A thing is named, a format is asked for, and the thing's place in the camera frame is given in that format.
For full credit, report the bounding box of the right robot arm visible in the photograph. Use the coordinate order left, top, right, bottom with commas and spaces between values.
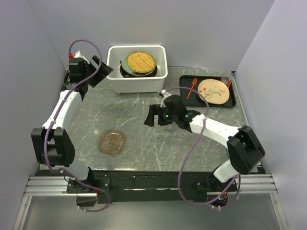
144, 94, 265, 191

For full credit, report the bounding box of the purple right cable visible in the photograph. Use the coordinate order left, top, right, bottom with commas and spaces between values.
165, 87, 241, 209

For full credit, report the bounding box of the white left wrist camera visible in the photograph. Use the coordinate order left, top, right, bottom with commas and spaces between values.
74, 49, 90, 64

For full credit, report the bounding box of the woven bamboo round plate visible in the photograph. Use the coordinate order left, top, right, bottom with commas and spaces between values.
126, 51, 156, 73

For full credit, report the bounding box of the black plate with colored squares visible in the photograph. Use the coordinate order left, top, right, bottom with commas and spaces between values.
119, 66, 158, 78

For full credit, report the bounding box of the orange plastic spoon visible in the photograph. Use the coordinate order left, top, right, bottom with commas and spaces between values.
226, 80, 231, 88

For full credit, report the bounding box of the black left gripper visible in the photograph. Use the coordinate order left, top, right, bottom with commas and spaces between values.
83, 56, 113, 88

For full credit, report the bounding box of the black tray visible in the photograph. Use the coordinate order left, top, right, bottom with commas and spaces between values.
179, 75, 236, 108

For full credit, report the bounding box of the white plastic bin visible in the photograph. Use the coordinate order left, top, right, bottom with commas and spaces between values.
106, 45, 168, 93

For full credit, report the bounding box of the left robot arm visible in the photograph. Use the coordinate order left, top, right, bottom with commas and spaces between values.
31, 51, 113, 193

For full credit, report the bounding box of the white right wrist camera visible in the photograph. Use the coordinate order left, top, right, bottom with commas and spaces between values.
160, 89, 172, 108

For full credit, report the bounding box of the mint green flower plate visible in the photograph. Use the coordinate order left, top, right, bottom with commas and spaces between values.
120, 54, 157, 77

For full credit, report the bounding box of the pink glass dish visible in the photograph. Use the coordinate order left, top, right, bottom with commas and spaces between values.
97, 129, 126, 155

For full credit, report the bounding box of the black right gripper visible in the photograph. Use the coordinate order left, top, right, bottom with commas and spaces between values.
144, 104, 177, 127

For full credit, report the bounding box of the orange plastic fork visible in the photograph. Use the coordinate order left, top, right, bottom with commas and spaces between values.
186, 78, 198, 100

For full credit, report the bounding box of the purple cable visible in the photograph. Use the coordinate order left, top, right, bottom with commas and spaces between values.
44, 39, 112, 214
165, 87, 241, 209

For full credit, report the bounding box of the clear glass cup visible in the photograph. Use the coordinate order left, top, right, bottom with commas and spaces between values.
221, 76, 230, 85

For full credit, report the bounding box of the beige bird plate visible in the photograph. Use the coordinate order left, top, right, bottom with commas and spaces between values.
197, 79, 230, 105

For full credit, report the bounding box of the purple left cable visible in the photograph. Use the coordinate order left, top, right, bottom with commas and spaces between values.
44, 39, 112, 214

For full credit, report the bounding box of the aluminium frame rail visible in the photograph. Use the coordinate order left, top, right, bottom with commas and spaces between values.
24, 176, 96, 197

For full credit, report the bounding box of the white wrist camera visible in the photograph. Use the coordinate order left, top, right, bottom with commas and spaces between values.
160, 89, 172, 108
74, 49, 90, 64

